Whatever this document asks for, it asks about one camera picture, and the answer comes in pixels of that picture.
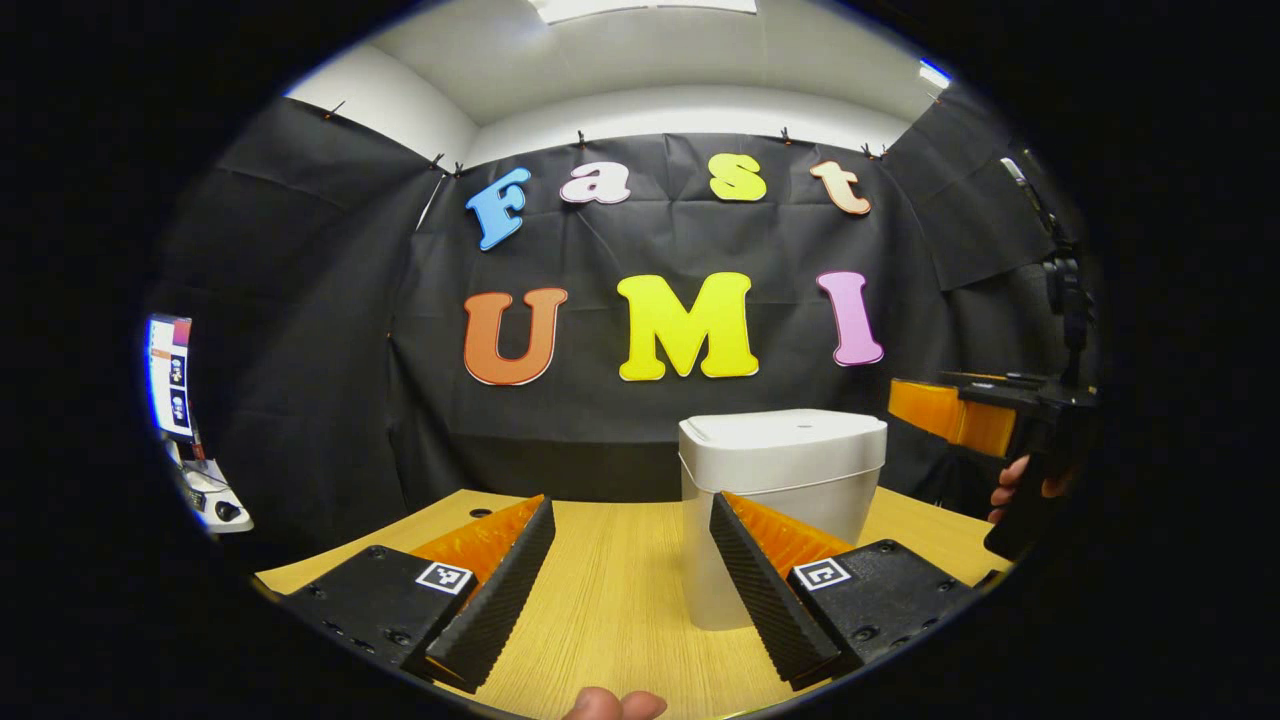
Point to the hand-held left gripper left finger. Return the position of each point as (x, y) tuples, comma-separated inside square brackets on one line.
[(495, 600)]

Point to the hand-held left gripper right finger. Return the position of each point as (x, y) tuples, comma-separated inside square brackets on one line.
[(765, 600)]

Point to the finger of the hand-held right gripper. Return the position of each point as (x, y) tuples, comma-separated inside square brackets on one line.
[(940, 412)]

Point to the white desktop garbage bin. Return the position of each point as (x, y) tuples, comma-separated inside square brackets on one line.
[(780, 460)]

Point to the wooden desktop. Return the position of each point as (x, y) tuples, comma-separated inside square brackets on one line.
[(600, 600)]

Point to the black backdrop cloth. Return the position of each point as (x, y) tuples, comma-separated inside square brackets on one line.
[(560, 430)]

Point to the black computer mouse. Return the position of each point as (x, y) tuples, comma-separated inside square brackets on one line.
[(227, 511)]

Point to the white side desk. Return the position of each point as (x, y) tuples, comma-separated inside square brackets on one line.
[(205, 495)]

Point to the ceiling light panel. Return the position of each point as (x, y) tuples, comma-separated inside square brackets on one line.
[(934, 73), (640, 8)]

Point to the computer monitor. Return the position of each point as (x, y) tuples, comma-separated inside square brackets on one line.
[(170, 380)]

